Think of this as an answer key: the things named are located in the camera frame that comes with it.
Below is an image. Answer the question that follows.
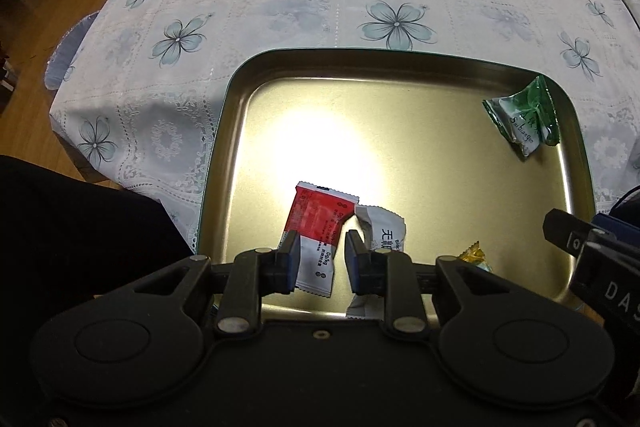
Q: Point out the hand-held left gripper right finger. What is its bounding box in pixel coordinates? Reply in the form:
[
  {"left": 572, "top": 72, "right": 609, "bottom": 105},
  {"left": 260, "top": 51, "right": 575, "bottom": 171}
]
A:
[{"left": 345, "top": 229, "right": 512, "bottom": 339}]

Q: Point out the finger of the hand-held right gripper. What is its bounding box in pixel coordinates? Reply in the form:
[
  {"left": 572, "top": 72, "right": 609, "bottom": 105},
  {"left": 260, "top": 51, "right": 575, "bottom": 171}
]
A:
[
  {"left": 544, "top": 208, "right": 593, "bottom": 258},
  {"left": 592, "top": 213, "right": 636, "bottom": 238}
]

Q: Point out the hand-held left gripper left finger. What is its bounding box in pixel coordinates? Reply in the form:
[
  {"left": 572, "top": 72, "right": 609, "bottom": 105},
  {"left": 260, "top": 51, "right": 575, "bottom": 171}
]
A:
[{"left": 131, "top": 229, "right": 302, "bottom": 339}]

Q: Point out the white grey snack packet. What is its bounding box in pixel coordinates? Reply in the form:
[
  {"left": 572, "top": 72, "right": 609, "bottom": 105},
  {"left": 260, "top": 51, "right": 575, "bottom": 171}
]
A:
[{"left": 345, "top": 203, "right": 407, "bottom": 318}]

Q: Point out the red and white snack packet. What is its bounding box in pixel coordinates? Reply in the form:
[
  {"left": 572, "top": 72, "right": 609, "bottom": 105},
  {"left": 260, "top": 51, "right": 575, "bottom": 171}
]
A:
[{"left": 285, "top": 181, "right": 361, "bottom": 298}]

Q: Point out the golden yellow snack packet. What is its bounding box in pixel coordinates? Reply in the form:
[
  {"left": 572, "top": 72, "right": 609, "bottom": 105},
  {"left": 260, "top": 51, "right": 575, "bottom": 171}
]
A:
[{"left": 459, "top": 241, "right": 494, "bottom": 276}]

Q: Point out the green and white snack packet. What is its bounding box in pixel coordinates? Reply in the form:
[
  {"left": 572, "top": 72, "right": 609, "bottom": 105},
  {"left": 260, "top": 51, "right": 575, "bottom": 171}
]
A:
[{"left": 481, "top": 75, "right": 560, "bottom": 158}]

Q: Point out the gold metal tin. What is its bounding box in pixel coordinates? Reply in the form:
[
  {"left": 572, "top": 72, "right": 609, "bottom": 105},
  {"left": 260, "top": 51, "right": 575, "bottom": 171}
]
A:
[{"left": 192, "top": 48, "right": 599, "bottom": 316}]

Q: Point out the person's black clothing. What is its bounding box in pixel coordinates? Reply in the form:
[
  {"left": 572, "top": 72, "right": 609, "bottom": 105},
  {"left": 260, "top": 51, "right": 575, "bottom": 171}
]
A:
[{"left": 0, "top": 154, "right": 197, "bottom": 324}]

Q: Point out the white floral tablecloth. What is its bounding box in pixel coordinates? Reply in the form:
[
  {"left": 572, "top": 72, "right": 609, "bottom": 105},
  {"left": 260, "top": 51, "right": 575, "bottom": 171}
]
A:
[{"left": 47, "top": 0, "right": 640, "bottom": 258}]

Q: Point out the grey blue round seat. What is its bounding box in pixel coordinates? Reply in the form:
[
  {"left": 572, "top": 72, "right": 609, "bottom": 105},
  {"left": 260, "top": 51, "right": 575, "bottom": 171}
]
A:
[{"left": 42, "top": 12, "right": 101, "bottom": 90}]

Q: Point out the black cable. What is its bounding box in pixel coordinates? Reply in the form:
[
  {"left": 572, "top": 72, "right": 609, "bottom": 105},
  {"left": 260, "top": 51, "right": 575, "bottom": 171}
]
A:
[{"left": 610, "top": 187, "right": 640, "bottom": 214}]

